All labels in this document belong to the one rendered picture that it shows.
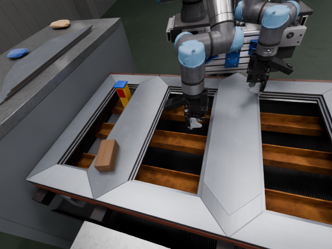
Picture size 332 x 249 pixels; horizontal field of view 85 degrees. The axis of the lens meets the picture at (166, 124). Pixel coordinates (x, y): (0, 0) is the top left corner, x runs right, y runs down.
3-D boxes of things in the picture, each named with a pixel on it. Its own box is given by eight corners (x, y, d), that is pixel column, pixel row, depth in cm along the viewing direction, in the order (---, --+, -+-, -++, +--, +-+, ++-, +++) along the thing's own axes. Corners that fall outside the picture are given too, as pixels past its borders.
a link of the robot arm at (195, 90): (178, 85, 57) (184, 70, 62) (180, 96, 60) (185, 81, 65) (202, 86, 55) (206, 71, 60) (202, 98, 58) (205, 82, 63)
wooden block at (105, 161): (113, 171, 69) (108, 165, 65) (99, 172, 69) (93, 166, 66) (119, 145, 77) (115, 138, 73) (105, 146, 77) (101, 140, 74)
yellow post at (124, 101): (133, 113, 113) (123, 89, 99) (126, 112, 115) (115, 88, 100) (136, 107, 116) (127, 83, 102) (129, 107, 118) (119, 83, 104)
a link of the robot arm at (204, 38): (204, 48, 67) (211, 63, 60) (174, 54, 68) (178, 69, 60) (204, 25, 61) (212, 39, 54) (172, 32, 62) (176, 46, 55)
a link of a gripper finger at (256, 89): (246, 95, 87) (250, 78, 80) (260, 96, 85) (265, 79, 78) (246, 99, 85) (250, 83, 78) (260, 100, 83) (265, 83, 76)
